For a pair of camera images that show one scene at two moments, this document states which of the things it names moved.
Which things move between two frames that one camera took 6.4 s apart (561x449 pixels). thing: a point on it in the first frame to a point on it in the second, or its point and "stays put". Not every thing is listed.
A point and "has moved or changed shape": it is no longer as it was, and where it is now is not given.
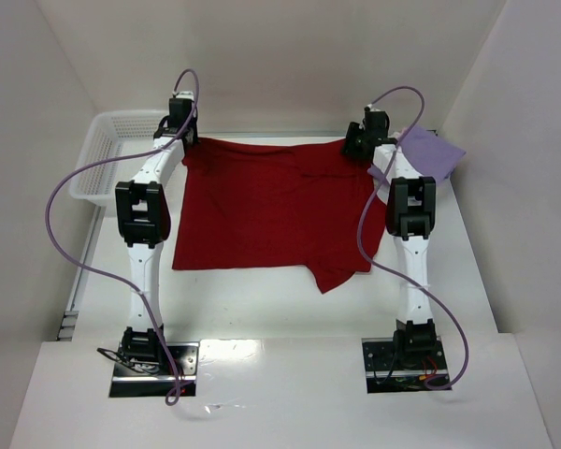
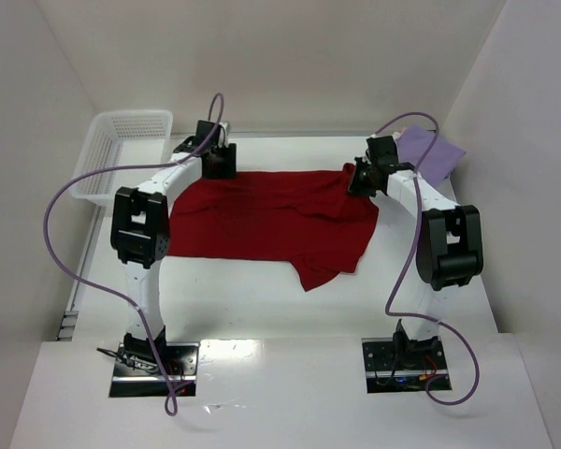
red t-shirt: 244,204 has moved or changed shape
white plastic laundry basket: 109,135 stays put
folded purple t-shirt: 431,155 stays put
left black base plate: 127,383 stays put
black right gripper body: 353,147 to 360,181
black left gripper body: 190,137 to 220,166
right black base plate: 384,375 stays put
